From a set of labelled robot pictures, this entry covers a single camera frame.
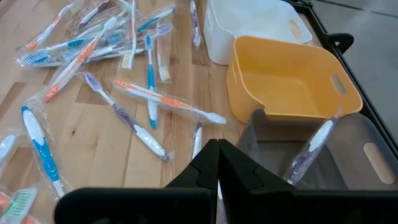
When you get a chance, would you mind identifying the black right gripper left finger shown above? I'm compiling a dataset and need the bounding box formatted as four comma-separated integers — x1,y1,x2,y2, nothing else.
54,139,220,224

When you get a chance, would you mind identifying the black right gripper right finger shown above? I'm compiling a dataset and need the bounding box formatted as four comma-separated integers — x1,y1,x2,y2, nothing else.
218,139,398,224

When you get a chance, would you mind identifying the blue white toothbrush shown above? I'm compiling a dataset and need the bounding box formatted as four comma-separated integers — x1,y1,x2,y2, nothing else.
144,33,160,130
20,105,67,199
60,30,125,60
14,36,96,68
136,6,177,34
0,133,17,164

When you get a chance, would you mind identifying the grey translucent plastic bin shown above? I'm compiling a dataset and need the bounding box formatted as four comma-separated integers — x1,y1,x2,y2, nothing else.
236,108,398,191

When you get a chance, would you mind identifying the green white wrapped toothbrush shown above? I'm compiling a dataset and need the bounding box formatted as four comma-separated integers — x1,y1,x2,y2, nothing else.
0,186,39,224

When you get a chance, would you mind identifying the yellow plastic bin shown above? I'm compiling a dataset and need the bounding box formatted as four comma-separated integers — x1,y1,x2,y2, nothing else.
226,35,364,124

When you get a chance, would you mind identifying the white plastic bin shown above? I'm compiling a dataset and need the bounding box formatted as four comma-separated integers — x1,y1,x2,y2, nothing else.
203,0,313,66

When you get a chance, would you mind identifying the black frame foot bracket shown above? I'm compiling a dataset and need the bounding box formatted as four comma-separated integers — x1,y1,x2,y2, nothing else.
326,32,355,54

